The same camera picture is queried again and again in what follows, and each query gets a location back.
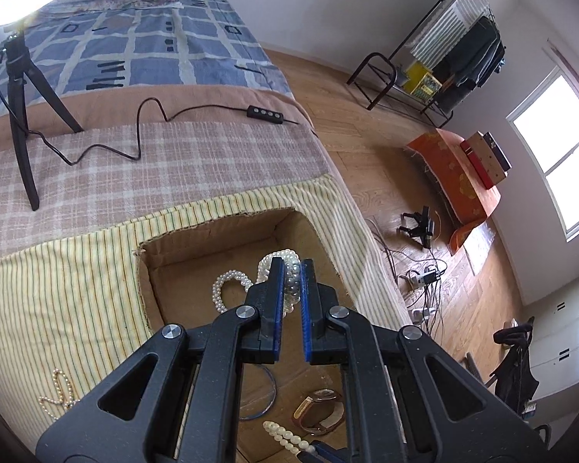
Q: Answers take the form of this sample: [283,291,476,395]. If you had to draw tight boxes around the blue patterned bed sheet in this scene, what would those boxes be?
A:
[24,0,291,96]

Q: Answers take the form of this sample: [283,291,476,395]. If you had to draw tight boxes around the brown leather watch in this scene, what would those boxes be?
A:
[291,388,345,436]

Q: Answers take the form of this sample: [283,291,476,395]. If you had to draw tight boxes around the brown cardboard box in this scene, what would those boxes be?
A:
[135,209,352,462]

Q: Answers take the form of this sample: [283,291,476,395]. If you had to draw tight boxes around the cream bead bracelet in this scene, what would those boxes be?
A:
[262,420,318,457]

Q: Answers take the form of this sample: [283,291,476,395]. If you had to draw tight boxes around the dark hanging clothes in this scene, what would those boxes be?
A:
[433,16,505,114]

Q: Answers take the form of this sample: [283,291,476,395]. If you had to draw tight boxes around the yellow box on rack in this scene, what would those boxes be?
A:
[401,61,442,103]

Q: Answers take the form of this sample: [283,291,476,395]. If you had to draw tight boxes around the striped hanging cloth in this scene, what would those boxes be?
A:
[406,0,491,69]

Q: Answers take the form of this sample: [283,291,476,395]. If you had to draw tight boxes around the thin cream pearl necklace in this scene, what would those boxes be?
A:
[37,368,81,421]

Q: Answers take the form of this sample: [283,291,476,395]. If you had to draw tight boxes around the power strip with cables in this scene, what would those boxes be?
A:
[367,218,449,340]

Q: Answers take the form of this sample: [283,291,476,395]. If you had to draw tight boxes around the small black tripod on floor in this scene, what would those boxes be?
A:
[398,206,435,250]

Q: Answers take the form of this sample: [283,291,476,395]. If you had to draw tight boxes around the stacked cardboard boxes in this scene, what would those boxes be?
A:
[460,132,511,189]

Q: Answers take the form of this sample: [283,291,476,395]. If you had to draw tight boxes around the dark blue bangle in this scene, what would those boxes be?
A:
[239,365,278,422]

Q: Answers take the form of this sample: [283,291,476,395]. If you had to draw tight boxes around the orange cloth covered table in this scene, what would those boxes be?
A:
[405,128,501,254]

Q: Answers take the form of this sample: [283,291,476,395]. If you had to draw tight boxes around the beige plaid blanket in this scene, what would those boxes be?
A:
[0,83,335,264]

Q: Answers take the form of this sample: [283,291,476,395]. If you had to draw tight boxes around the twisted white pearl necklace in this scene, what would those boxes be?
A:
[211,248,304,319]

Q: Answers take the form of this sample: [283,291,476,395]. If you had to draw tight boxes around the black ring light cable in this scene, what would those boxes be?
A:
[0,26,301,167]

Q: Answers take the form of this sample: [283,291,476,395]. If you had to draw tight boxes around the black clothes rack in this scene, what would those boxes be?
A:
[346,0,506,128]

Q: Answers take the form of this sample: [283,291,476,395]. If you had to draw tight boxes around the yellow striped blanket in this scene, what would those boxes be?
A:
[0,174,409,449]

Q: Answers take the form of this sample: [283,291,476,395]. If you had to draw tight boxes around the window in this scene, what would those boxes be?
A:
[506,67,579,240]

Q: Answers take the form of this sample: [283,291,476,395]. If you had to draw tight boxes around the black tripod stand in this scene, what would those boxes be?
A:
[4,31,83,211]

